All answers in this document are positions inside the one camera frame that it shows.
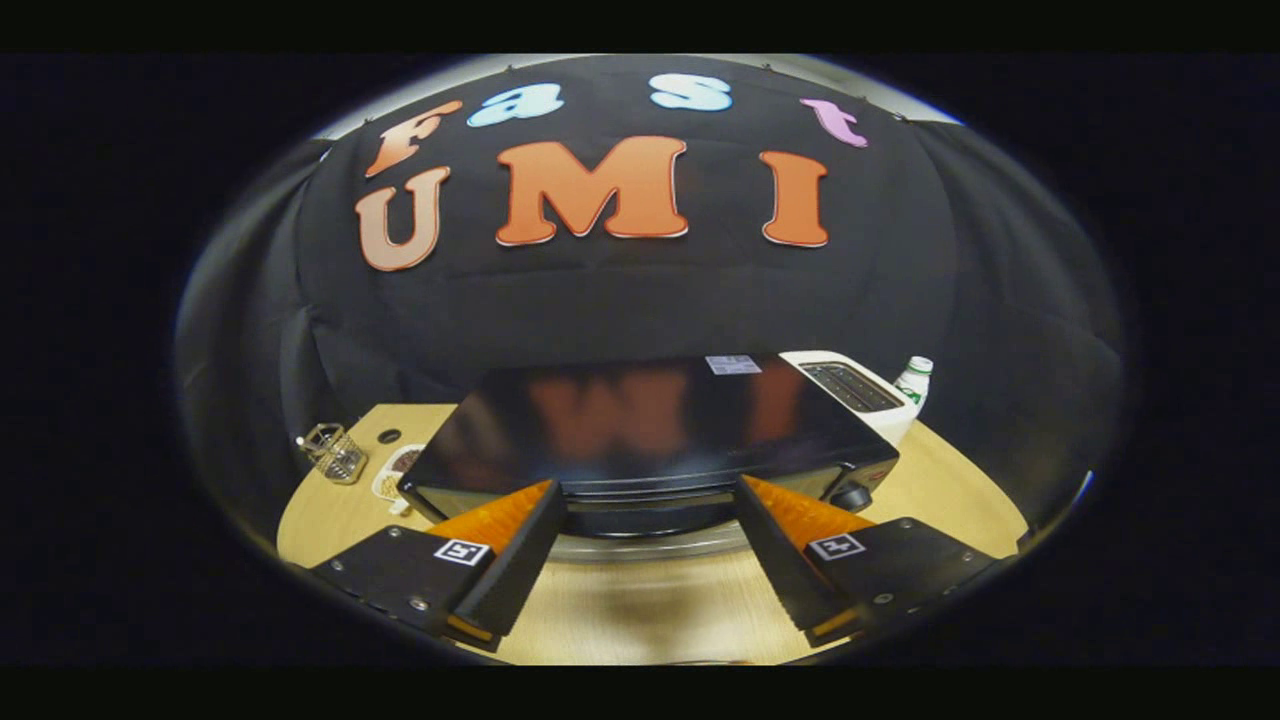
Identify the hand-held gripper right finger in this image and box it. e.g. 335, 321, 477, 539
732, 475, 1001, 649

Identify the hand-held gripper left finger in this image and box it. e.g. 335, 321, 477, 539
308, 480, 569, 653

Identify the black toaster oven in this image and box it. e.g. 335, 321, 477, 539
398, 352, 901, 563

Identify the white pop-up toaster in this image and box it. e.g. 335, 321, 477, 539
780, 350, 921, 447

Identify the small white snack dish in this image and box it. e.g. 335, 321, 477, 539
372, 443, 427, 517

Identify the white bottle with green label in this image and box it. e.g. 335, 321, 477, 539
893, 356, 935, 417

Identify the clear wire-frame container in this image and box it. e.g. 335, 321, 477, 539
298, 423, 369, 486

